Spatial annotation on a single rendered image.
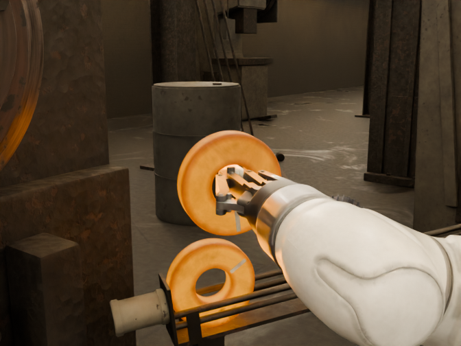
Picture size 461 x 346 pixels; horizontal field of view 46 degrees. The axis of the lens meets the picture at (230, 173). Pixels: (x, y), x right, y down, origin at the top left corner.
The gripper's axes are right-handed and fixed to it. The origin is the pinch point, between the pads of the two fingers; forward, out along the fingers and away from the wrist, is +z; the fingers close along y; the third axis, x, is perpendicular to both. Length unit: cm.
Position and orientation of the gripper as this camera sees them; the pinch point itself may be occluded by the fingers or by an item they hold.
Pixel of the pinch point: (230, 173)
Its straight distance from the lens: 78.4
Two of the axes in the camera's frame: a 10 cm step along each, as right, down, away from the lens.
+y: 9.4, -0.8, 3.2
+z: -3.3, -2.6, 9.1
